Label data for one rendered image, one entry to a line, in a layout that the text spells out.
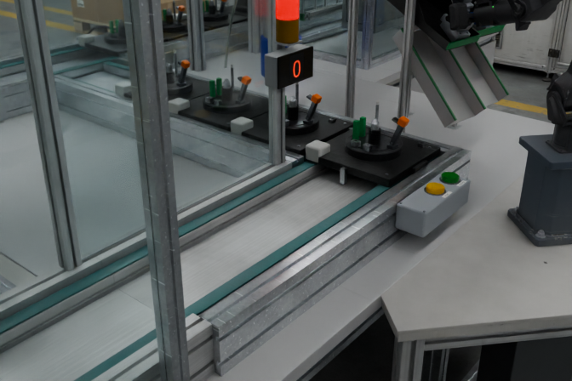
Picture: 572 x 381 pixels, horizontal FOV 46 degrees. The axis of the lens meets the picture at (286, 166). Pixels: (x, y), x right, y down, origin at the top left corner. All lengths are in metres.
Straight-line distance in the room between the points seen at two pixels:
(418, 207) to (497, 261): 0.20
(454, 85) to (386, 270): 0.67
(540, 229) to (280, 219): 0.57
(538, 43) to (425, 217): 4.33
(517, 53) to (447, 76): 3.87
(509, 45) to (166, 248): 5.03
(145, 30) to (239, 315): 0.53
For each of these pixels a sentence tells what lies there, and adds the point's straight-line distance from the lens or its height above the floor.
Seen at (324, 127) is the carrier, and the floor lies 0.97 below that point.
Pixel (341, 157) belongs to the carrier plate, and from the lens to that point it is 1.62.
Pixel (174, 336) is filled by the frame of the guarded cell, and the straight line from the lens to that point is 0.96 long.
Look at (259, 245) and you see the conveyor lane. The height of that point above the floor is 0.92.
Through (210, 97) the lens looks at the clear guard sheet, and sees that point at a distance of 1.39.
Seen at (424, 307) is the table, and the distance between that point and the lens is 1.32.
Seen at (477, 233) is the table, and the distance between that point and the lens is 1.57.
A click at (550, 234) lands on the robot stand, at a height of 0.88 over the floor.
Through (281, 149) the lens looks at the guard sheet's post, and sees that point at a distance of 1.60.
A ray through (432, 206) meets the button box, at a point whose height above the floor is 0.96.
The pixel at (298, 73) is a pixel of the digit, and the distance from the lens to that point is 1.50.
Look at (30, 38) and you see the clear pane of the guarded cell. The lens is 0.71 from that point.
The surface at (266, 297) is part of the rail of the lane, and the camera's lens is 1.16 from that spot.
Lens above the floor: 1.63
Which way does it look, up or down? 25 degrees down
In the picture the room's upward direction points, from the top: straight up
